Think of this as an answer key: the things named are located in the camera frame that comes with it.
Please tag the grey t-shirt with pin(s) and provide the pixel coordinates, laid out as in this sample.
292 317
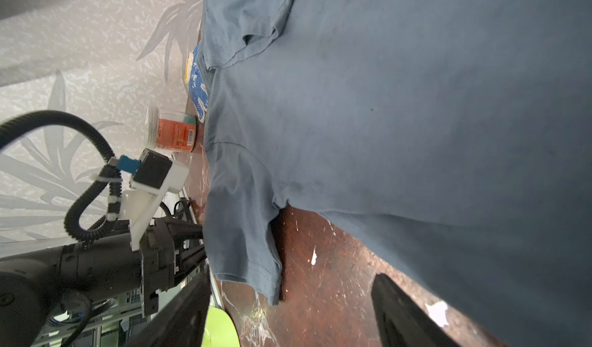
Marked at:
451 137

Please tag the round tape roll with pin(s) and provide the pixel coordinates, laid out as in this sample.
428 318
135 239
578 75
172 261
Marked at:
170 130

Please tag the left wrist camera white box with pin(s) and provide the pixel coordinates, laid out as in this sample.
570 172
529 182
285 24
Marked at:
152 176

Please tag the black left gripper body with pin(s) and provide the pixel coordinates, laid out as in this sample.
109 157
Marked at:
171 249

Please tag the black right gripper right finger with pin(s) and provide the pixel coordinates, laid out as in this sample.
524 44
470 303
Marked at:
400 321

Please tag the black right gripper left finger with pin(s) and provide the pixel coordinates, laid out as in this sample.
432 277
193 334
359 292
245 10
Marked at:
182 321

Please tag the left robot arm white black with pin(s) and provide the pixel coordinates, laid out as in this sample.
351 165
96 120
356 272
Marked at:
31 287

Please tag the green garden trowel wooden handle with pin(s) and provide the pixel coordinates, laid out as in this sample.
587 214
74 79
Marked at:
219 330

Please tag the blue dotted work glove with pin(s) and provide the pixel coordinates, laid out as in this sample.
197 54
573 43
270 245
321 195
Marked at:
196 87

